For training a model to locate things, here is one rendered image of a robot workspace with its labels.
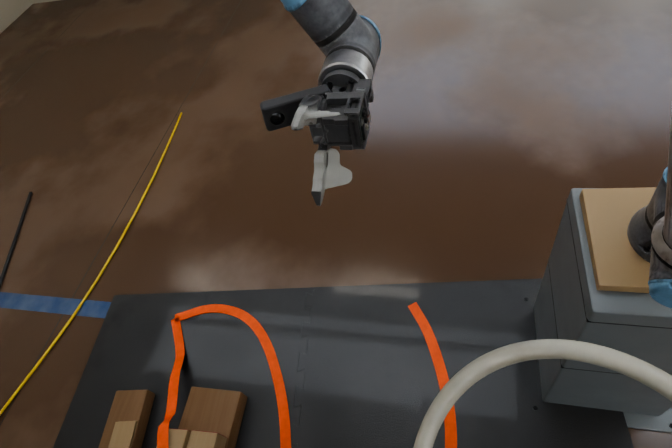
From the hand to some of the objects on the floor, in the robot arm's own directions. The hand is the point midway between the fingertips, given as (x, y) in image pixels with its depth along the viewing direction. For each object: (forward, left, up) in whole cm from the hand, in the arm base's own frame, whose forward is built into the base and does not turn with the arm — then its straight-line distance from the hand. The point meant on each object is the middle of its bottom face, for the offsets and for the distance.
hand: (302, 171), depth 63 cm
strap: (+6, -57, -151) cm, 162 cm away
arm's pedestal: (-38, +60, -160) cm, 175 cm away
